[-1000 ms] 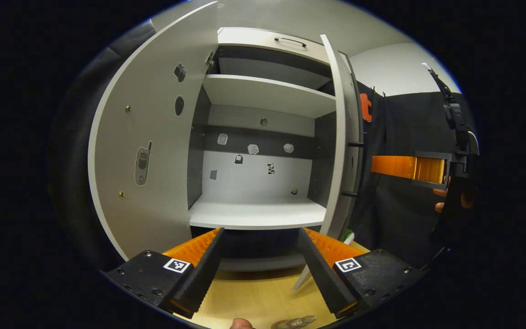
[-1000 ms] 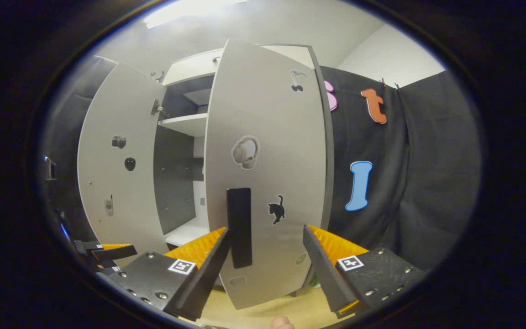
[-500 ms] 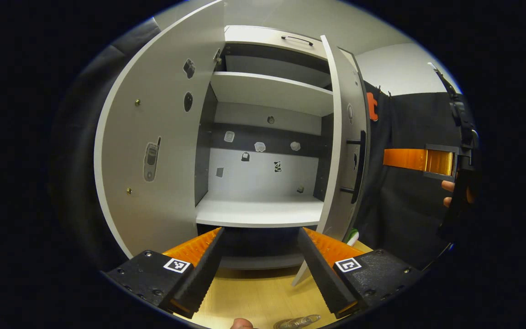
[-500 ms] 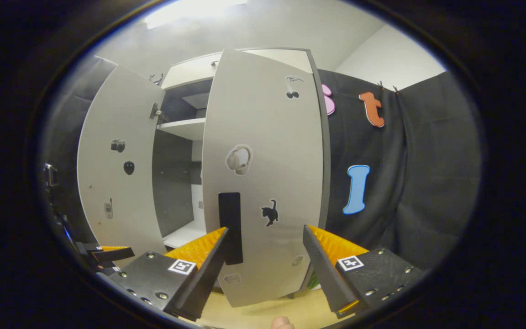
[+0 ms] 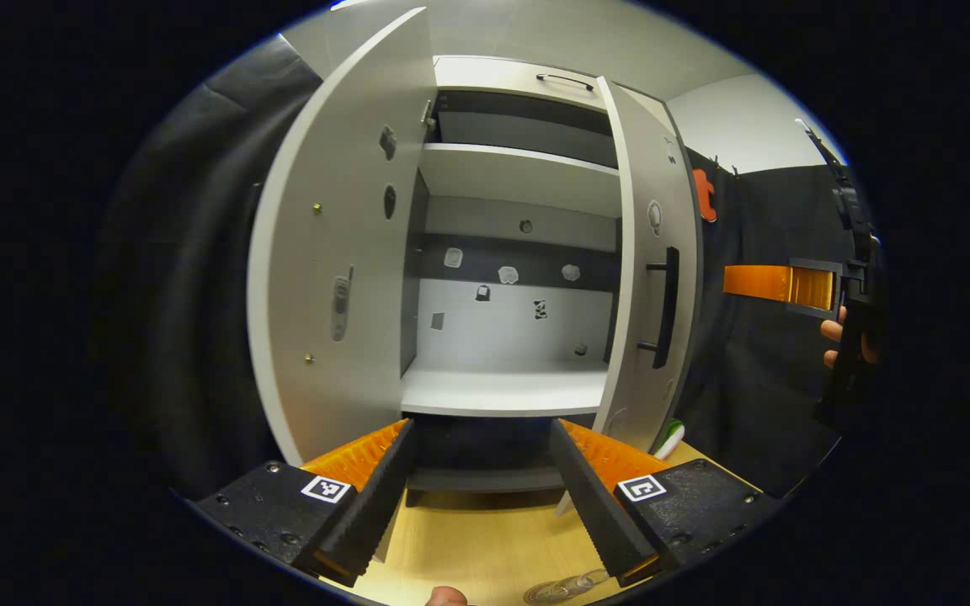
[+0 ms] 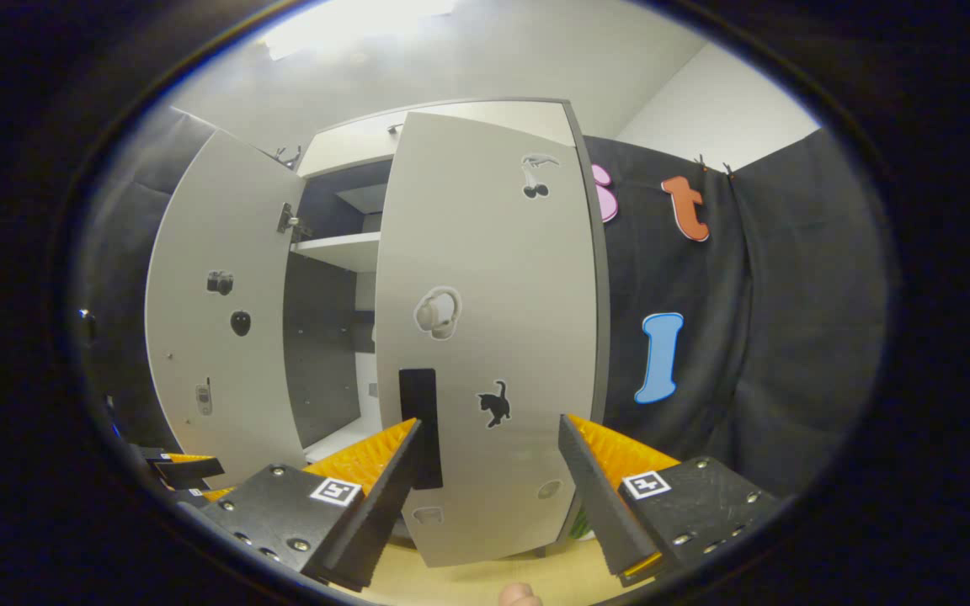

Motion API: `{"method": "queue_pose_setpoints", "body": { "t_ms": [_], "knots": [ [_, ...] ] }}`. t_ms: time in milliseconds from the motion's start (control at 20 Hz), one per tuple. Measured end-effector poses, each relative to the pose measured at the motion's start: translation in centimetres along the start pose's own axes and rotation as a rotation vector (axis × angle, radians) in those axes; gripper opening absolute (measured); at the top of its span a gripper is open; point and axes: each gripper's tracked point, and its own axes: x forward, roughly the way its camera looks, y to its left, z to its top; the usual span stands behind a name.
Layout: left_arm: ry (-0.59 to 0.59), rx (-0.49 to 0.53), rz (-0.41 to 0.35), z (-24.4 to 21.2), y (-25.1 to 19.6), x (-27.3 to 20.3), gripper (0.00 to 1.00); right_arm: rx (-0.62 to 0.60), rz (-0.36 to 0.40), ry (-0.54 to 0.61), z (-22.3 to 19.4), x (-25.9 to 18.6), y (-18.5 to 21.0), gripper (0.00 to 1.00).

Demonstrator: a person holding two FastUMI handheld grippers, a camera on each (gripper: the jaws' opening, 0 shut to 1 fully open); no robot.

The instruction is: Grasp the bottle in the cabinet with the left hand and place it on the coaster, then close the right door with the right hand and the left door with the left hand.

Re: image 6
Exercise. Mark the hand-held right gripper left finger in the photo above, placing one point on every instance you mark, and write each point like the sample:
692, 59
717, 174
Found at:
384, 505

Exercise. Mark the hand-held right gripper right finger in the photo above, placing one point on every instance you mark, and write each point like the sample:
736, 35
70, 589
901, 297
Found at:
594, 505

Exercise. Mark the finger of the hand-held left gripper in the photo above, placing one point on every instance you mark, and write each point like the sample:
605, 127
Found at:
217, 494
190, 471

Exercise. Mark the white and grey cabinet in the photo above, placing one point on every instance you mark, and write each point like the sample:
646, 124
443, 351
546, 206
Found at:
325, 337

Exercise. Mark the white door with camera sticker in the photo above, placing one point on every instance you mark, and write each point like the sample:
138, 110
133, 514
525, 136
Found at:
215, 219

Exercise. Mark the white door with cat sticker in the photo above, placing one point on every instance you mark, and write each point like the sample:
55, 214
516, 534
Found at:
485, 252

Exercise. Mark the green striped white object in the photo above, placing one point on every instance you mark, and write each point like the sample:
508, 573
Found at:
579, 523

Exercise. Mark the black backdrop cloth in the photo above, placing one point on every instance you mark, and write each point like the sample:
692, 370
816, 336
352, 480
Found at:
788, 295

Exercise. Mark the ceiling light panel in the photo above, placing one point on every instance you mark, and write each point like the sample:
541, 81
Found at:
342, 21

